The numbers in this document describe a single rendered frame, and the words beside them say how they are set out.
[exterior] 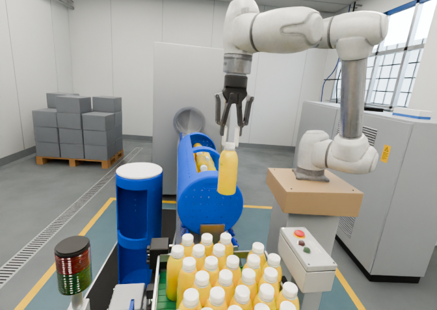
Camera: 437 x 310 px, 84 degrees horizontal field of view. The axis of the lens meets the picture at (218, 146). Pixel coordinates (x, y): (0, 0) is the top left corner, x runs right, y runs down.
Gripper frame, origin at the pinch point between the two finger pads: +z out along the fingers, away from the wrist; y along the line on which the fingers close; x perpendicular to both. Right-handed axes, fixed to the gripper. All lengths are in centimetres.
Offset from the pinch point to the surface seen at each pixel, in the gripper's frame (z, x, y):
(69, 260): 18, 33, 40
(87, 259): 20, 31, 38
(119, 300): 57, 7, 36
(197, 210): 35.6, -12.2, 7.7
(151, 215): 66, -60, 28
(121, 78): 0, -562, 114
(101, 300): 129, -61, 59
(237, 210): 35.5, -11.0, -9.8
